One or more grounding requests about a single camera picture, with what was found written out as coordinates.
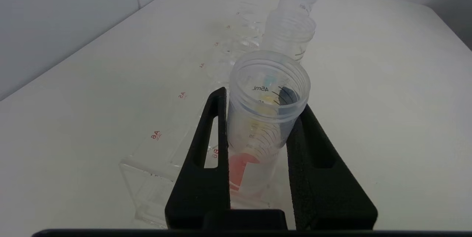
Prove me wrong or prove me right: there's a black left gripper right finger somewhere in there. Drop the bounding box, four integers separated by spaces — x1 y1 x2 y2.
287 104 377 230

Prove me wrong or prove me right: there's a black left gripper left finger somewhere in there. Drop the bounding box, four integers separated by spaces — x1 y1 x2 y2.
165 87 231 230

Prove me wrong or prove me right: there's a test tube with red pigment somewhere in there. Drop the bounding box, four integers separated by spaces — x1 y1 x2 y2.
226 50 311 201

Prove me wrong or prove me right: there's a clear acrylic test tube rack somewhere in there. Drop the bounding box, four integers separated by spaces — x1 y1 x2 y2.
119 1 296 229

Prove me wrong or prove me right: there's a test tube with yellow pigment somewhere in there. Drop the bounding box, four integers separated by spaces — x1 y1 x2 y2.
261 8 317 63

